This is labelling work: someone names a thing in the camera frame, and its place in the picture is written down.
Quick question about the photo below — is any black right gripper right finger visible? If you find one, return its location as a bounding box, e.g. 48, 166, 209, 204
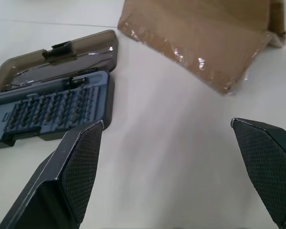
230, 117, 286, 229

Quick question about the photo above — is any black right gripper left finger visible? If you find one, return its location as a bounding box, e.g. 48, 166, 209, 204
0, 120, 103, 229

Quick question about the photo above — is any screwdriver bit case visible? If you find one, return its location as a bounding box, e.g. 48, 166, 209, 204
0, 29, 119, 150

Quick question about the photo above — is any brown cardboard box in film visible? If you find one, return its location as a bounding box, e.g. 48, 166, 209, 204
116, 0, 286, 96

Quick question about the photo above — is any grey screwdriver handle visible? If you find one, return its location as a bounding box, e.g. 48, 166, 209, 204
0, 77, 85, 104

